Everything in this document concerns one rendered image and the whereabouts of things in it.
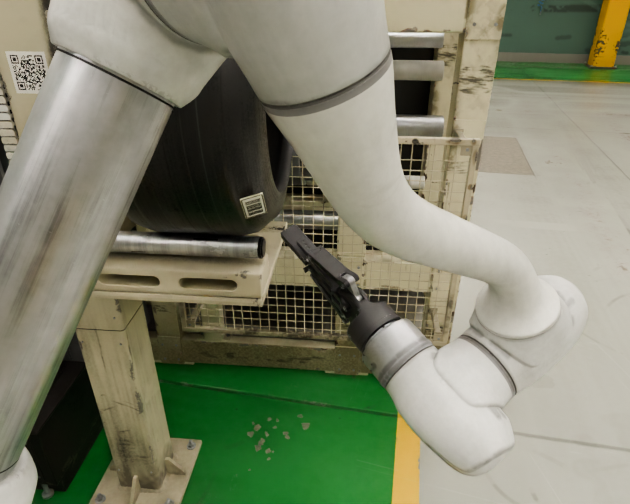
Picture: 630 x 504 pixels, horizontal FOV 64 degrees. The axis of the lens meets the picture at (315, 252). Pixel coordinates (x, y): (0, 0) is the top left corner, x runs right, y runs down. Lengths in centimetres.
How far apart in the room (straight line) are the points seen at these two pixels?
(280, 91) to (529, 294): 42
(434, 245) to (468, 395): 24
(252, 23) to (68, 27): 17
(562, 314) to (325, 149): 43
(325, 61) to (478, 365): 46
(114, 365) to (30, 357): 92
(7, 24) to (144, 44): 72
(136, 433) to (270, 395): 58
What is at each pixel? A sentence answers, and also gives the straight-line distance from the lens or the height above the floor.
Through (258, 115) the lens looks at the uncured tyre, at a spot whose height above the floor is 119.
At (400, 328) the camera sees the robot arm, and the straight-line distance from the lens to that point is 69.
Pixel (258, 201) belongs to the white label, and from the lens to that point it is 86.
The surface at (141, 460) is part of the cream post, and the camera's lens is 165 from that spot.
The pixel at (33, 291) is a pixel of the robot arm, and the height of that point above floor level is 116.
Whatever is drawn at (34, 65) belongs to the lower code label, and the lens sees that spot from 111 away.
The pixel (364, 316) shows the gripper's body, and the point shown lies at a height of 97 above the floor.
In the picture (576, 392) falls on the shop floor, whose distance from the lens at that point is 220.
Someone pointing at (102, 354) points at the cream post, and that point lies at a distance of 139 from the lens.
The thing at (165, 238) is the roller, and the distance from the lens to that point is 104.
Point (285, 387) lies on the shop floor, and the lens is 198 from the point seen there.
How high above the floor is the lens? 138
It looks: 29 degrees down
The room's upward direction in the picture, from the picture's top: straight up
